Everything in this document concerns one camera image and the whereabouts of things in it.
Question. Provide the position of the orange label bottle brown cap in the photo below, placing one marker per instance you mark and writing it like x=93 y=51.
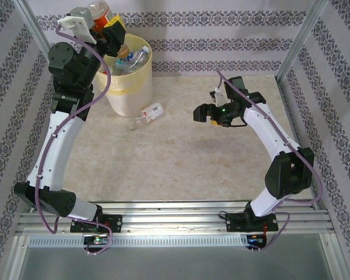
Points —
x=102 y=20

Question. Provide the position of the slim clear bottle white cap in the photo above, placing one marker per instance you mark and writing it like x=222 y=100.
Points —
x=137 y=59

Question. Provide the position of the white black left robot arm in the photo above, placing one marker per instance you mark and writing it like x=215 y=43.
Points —
x=55 y=151

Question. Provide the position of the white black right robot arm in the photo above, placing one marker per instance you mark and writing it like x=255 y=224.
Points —
x=288 y=175

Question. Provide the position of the yellow bin liner bag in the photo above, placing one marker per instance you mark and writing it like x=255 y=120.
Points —
x=121 y=89

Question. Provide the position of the cream plastic bin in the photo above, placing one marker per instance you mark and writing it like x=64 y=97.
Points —
x=131 y=102

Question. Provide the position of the white label clear bottle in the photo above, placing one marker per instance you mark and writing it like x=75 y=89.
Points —
x=153 y=110

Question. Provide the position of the small controller board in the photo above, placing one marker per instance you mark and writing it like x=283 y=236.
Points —
x=97 y=240
x=255 y=239

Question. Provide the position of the grey metal panel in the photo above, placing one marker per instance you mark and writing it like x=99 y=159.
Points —
x=175 y=265

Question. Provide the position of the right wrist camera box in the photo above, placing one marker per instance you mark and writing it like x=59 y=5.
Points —
x=220 y=97

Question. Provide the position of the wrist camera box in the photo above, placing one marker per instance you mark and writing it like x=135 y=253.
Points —
x=78 y=20
x=220 y=97

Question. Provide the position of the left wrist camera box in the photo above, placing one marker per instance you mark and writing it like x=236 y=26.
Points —
x=78 y=20

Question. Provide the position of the aluminium frame post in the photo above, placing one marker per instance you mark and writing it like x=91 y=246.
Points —
x=35 y=27
x=301 y=41

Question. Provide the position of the aluminium side rail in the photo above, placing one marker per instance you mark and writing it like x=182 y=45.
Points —
x=293 y=131

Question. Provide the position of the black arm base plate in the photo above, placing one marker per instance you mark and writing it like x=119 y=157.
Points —
x=236 y=223
x=113 y=223

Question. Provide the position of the aluminium front rail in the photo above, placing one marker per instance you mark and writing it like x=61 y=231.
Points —
x=175 y=221

